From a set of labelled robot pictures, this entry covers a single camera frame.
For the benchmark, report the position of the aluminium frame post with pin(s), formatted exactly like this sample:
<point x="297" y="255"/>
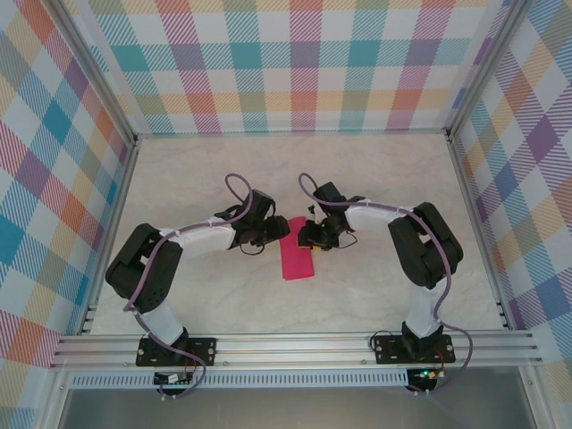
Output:
<point x="485" y="71"/>
<point x="96" y="71"/>

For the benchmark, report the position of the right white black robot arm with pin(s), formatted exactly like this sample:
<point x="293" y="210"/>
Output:
<point x="411" y="250"/>

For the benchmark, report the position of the aluminium frame cross rail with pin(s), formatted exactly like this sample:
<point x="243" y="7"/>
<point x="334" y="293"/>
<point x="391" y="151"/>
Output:
<point x="290" y="132"/>

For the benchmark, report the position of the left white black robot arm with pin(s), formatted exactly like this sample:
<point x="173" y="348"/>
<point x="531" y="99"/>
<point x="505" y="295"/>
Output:
<point x="166" y="290"/>

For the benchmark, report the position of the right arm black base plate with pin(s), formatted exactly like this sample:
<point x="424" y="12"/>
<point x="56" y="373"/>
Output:
<point x="386" y="350"/>

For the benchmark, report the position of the aluminium frame side rail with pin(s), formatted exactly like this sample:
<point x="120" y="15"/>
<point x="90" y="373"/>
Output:
<point x="111" y="232"/>
<point x="480" y="232"/>

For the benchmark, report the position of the pink cloth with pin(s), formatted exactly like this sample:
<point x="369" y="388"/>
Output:
<point x="295" y="263"/>

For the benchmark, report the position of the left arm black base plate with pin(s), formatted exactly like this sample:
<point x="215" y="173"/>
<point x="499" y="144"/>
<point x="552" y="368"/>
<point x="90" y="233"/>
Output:
<point x="203" y="350"/>

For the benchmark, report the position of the grey metal shelf panel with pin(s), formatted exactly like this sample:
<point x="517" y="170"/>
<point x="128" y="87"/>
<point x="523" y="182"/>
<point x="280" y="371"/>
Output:
<point x="290" y="409"/>

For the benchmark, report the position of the aluminium mounting rail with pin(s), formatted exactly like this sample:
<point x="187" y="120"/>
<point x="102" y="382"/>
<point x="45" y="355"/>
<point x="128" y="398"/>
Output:
<point x="290" y="350"/>

